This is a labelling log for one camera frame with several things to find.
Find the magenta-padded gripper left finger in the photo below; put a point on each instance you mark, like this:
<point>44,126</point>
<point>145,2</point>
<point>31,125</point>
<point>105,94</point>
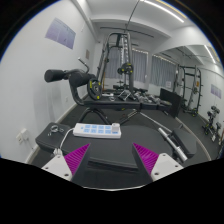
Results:
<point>56,166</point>

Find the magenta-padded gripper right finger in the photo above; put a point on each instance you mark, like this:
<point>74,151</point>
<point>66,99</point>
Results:
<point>166,165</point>

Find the white charger block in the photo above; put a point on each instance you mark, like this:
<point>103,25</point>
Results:
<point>115,127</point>

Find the chrome bar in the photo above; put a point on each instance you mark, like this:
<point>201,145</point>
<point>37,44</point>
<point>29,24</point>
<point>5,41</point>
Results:
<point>170,142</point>

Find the black padded flat bench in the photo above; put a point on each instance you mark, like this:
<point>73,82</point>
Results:
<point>140,136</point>

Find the white power strip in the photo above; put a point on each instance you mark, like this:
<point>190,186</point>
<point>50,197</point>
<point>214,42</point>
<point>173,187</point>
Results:
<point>90,130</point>

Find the black box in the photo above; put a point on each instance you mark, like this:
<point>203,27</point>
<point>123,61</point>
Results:
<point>170,101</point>

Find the group of dumbbells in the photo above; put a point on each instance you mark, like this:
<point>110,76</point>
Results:
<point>150,98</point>

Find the black power rack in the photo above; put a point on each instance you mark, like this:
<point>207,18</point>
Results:
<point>195,90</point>

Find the black bench with roller pads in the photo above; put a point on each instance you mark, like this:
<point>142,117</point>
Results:
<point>110,103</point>

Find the black yellow weight plate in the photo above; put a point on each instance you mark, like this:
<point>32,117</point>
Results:
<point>94,88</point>

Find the grey window curtain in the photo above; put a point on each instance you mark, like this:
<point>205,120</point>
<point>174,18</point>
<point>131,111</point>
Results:
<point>140,66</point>

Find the black plate on machine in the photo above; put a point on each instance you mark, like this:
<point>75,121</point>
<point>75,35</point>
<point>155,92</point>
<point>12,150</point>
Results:
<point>126,69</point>

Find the grey smith machine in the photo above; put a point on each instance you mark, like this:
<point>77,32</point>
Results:
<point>128,50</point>

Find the long ceiling light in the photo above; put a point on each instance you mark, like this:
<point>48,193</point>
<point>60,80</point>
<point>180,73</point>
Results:
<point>163,10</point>

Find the white wall socket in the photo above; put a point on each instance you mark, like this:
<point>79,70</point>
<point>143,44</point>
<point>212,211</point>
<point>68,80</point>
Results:
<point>22,136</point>

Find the small purple wall poster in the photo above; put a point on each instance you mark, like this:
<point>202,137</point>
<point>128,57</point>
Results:
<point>216,91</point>

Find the small brown wall plaque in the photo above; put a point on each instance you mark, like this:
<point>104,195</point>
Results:
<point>87,54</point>

